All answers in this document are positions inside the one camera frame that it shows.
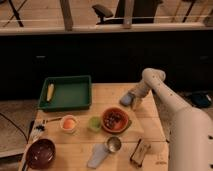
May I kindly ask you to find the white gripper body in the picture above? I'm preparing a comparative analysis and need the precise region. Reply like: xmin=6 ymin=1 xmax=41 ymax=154
xmin=130 ymin=81 xmax=151 ymax=99

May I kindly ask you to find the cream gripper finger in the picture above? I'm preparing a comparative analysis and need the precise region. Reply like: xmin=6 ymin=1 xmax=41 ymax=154
xmin=131 ymin=97 xmax=142 ymax=111

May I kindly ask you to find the blue sponge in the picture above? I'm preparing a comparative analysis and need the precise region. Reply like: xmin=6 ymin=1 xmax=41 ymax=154
xmin=120 ymin=93 xmax=134 ymax=106

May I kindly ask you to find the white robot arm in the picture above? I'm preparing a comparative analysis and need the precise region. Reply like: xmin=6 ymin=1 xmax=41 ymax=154
xmin=131 ymin=68 xmax=213 ymax=171

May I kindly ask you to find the green plastic tray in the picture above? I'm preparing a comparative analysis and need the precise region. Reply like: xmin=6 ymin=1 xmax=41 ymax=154
xmin=38 ymin=75 xmax=92 ymax=112

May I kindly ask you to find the terracotta bowl with berries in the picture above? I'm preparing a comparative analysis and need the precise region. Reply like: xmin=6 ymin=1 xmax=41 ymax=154
xmin=101 ymin=107 xmax=129 ymax=134

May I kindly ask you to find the small green cup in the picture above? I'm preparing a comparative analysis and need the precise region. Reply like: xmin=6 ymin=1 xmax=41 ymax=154
xmin=88 ymin=117 xmax=101 ymax=132

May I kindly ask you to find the small metal cup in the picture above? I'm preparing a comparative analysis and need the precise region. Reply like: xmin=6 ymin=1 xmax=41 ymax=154
xmin=106 ymin=136 xmax=122 ymax=153

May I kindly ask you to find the brown rectangular box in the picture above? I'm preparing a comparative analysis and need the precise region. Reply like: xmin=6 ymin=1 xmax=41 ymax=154
xmin=130 ymin=139 xmax=151 ymax=168

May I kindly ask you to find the grey cloth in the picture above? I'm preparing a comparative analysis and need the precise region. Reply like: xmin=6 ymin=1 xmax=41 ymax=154
xmin=87 ymin=144 xmax=109 ymax=169

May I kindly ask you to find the dark blue floor object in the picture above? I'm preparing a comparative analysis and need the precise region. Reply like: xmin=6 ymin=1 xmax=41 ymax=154
xmin=188 ymin=92 xmax=212 ymax=108

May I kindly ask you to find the white cup with orange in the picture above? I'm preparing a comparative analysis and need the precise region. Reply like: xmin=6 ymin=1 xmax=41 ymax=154
xmin=60 ymin=115 xmax=78 ymax=134

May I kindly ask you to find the black office chair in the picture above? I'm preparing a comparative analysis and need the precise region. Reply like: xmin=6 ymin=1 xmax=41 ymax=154
xmin=92 ymin=0 xmax=160 ymax=25

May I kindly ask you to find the yellow corn cob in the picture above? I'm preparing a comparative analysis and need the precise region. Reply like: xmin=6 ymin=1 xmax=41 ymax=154
xmin=46 ymin=84 xmax=54 ymax=102

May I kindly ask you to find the black and white brush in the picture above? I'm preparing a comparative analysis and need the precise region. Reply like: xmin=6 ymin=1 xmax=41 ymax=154
xmin=31 ymin=125 xmax=45 ymax=142

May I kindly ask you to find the dark purple bowl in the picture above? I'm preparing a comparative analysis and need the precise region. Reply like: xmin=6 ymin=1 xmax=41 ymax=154
xmin=26 ymin=139 xmax=56 ymax=170

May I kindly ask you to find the black cable left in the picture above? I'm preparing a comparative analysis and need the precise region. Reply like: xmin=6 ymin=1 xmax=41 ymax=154
xmin=0 ymin=112 xmax=29 ymax=144

